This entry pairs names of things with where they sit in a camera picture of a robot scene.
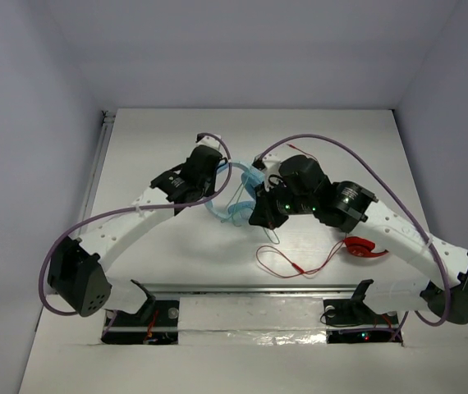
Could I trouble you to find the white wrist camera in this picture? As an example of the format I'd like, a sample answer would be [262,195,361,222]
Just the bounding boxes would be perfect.
[196,133,222,151]
[252,153,282,185]

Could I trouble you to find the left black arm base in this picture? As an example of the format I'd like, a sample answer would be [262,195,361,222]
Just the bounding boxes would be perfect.
[101,281,180,346]

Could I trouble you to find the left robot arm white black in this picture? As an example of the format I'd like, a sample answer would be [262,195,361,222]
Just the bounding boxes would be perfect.
[48,138,227,323]

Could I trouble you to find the red headphones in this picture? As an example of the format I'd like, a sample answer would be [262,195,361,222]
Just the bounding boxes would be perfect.
[343,236,388,259]

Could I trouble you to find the aluminium rail frame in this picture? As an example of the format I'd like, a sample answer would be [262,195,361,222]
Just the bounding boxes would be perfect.
[55,108,414,296]

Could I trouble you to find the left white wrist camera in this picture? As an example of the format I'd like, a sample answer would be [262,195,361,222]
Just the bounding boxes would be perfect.
[196,133,222,151]

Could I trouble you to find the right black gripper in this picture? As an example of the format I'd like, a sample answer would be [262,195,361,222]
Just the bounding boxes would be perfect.
[249,177,315,230]

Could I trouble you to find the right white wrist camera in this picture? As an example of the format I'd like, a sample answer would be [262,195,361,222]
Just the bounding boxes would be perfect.
[252,153,282,185]

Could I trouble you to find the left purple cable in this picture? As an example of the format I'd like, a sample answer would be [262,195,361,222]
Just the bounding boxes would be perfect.
[38,131,232,341]

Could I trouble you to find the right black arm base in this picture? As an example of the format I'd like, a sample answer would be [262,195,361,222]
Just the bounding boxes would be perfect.
[319,279,403,345]

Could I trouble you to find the light blue headphones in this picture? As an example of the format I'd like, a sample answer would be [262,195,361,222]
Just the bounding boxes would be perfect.
[204,160,265,227]

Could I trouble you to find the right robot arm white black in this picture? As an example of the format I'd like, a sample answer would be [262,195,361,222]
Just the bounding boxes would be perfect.
[249,155,468,324]

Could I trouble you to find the red headphone cable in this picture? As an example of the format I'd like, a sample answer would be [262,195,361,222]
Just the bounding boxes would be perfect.
[255,142,356,281]

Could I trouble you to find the green headphone cable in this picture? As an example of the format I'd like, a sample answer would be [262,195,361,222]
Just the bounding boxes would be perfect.
[221,180,282,246]

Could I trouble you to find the white foam block with tape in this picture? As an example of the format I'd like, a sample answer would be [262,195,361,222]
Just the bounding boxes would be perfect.
[177,295,327,346]

